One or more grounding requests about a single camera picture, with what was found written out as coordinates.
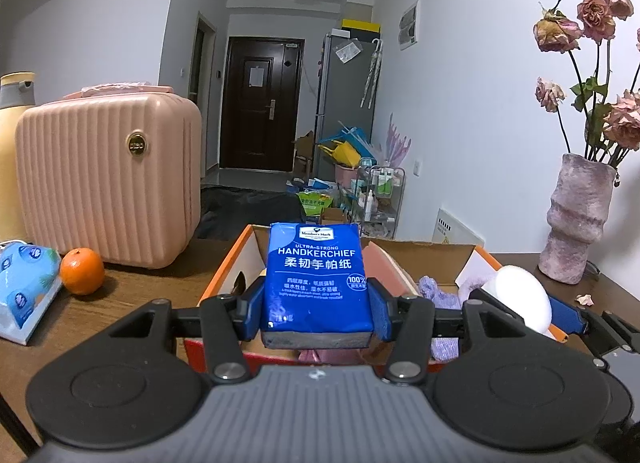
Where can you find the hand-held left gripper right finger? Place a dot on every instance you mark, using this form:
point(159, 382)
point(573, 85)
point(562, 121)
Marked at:
point(381, 315)

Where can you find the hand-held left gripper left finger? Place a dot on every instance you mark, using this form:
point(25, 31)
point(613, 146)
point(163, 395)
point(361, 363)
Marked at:
point(252, 308)

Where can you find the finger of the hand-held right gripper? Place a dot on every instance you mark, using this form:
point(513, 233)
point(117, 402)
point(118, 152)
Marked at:
point(562, 315)
point(480, 294)

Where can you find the lavender fluffy cloth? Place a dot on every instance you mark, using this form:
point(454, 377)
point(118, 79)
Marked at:
point(440, 295)

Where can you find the orange cardboard box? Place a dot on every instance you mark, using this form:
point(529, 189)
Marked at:
point(235, 263)

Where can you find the pink sponge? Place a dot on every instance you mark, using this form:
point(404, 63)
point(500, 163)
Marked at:
point(395, 268)

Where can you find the blue handkerchief tissue pack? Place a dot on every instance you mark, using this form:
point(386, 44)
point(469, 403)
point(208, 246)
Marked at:
point(315, 283)

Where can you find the fallen pink petal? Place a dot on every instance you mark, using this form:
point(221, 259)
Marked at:
point(585, 300)

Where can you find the pink textured vase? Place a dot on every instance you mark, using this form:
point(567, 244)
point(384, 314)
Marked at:
point(575, 223)

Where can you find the black bag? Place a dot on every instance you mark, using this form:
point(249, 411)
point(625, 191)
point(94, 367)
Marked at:
point(235, 213)

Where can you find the green snack bag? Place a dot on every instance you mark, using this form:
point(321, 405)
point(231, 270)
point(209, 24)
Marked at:
point(315, 204)

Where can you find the trolley with bottles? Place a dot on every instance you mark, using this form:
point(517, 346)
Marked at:
point(382, 183)

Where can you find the pink bin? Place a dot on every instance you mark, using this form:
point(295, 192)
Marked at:
point(345, 175)

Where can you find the brown cardboard box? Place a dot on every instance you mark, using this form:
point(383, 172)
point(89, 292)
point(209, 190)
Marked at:
point(303, 153)

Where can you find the pile of blue yellow bags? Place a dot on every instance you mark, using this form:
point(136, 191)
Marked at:
point(345, 150)

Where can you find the orange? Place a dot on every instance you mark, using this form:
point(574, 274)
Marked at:
point(82, 273)

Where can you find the dark wooden door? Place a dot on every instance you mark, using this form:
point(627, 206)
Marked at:
point(240, 118)

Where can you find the pink ribbed suitcase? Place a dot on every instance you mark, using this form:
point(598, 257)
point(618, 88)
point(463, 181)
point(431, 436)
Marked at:
point(100, 183)

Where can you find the grey refrigerator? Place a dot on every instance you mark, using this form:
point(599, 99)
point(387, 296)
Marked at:
point(340, 118)

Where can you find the blue wet wipes pack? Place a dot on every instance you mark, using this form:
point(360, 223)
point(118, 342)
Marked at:
point(25, 293)

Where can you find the white folded umbrella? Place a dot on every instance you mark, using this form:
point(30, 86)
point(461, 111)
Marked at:
point(371, 75)

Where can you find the clear plastic bag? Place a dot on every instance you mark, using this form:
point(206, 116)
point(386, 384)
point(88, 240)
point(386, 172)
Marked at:
point(348, 51)

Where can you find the white electrical panel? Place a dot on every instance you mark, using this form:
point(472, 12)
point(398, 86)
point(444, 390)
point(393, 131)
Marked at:
point(408, 25)

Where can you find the yellow and black box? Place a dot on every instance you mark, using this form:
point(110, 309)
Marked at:
point(360, 25)

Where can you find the yellow thermos flask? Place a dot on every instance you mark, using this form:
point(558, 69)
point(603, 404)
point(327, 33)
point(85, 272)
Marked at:
point(12, 143)

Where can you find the bunch of dried pink roses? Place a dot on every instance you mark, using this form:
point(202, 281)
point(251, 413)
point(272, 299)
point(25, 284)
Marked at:
point(597, 13)

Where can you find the purple feather wall decor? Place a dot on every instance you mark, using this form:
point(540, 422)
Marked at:
point(396, 140)

